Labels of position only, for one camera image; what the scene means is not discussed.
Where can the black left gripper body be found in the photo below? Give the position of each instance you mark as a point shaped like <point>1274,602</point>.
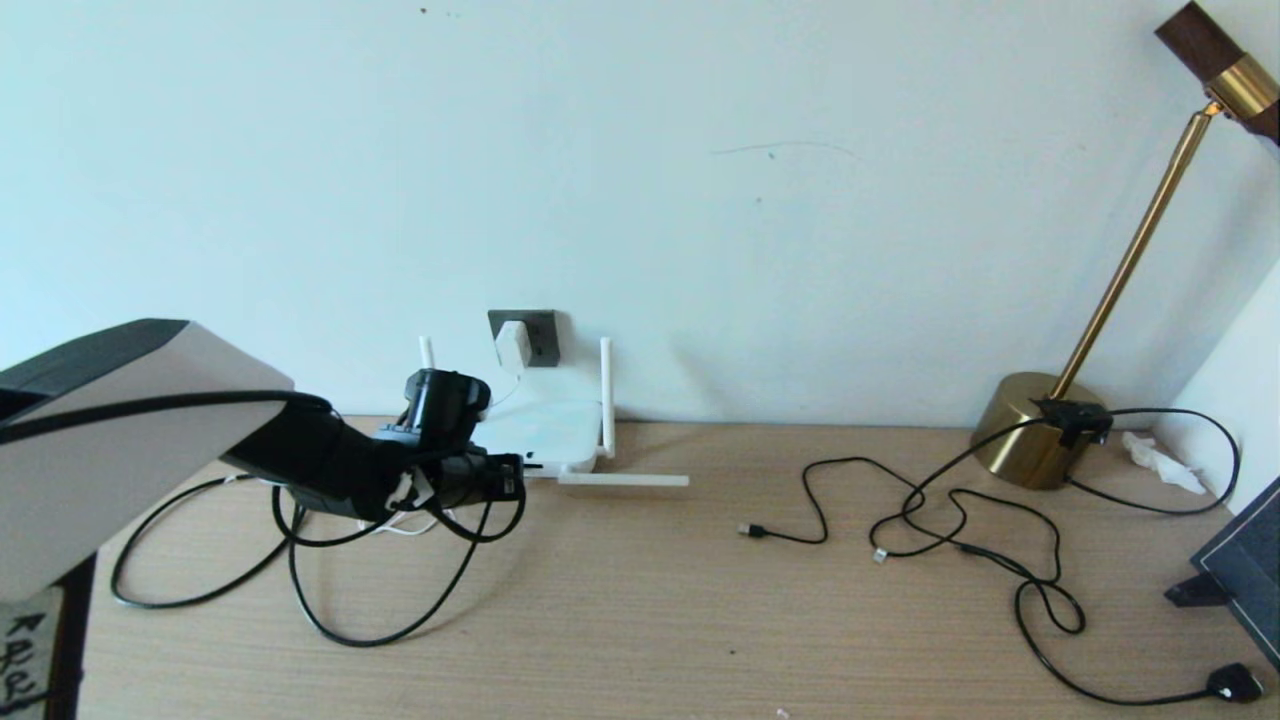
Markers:
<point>458,482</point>

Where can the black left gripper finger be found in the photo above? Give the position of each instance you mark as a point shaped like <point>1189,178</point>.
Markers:
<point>507,465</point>
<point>507,490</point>

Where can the white power adapter block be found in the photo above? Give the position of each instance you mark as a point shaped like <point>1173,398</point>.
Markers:
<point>512,343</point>

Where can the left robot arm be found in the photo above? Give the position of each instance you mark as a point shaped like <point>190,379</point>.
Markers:
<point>120,450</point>

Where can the white router with antennas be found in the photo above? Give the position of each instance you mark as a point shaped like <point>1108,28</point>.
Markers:
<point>560,425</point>

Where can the brass desk lamp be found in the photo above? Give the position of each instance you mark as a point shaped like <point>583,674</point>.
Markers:
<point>1030,440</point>

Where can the crumpled white tissue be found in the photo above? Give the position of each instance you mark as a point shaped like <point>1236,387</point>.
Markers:
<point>1160,465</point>

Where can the black plastic clip stand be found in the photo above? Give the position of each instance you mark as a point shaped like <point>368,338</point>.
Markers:
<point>1197,590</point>

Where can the dark teal printed box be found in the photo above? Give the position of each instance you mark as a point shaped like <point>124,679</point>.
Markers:
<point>1250,570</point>

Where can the grey wall socket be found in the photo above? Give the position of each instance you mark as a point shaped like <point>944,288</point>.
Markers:
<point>546,338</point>

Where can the black inline lamp switch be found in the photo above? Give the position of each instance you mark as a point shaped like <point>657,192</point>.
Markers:
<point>1072,420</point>

